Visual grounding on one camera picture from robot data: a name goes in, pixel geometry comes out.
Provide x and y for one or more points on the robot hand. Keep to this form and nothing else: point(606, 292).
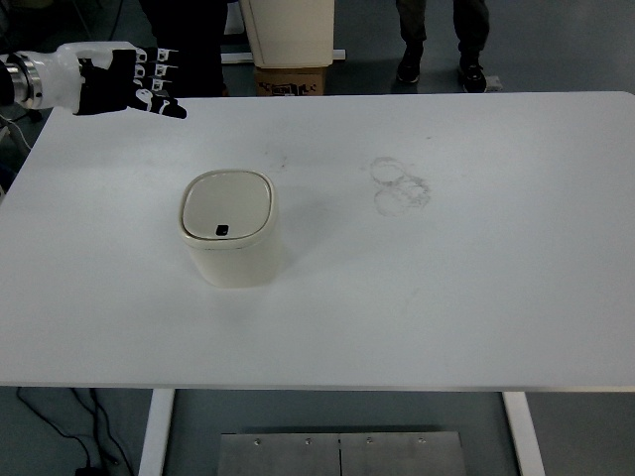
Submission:
point(104, 86)

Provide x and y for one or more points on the small cream lidded trash bin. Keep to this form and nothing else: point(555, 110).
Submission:
point(228, 263)

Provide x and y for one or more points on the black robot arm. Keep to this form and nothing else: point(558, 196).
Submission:
point(20, 79)

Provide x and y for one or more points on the large cream trash bin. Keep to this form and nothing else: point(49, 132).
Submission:
point(292, 30)

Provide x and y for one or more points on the person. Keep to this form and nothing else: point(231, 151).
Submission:
point(198, 30)
point(414, 25)

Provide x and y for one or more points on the white desk foot bar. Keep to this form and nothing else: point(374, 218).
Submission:
point(235, 57)
point(493, 83)

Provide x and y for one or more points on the printed cardboard box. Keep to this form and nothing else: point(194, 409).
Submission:
point(290, 82)

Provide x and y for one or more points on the white table leg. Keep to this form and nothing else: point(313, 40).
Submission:
point(521, 431)
point(158, 431)

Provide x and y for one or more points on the black power adapter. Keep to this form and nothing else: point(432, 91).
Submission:
point(85, 471)

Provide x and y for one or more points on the grey metal plate with screws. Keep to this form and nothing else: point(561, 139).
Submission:
point(342, 456)

